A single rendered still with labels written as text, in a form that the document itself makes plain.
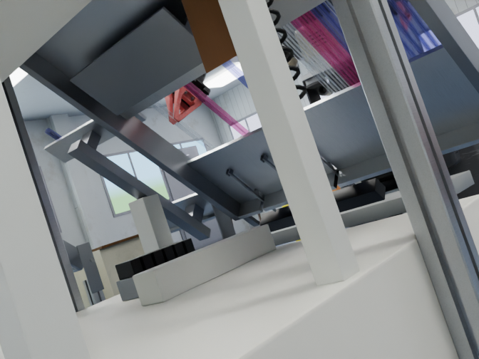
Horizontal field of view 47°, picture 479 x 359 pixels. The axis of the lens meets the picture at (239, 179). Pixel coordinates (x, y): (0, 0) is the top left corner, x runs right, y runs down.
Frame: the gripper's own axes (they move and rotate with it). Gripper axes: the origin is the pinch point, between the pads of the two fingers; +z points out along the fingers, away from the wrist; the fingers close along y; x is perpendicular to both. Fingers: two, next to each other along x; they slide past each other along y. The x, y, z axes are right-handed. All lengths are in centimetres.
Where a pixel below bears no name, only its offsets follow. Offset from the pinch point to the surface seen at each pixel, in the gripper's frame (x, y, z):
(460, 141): 31, 50, 4
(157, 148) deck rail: 2.7, -8.2, 3.1
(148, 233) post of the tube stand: 20.3, -30.1, 10.1
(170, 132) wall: 343, -692, -592
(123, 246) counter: 221, -446, -200
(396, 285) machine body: -2, 60, 52
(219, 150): 11.7, 2.8, 1.4
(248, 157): 17.0, 7.0, 1.2
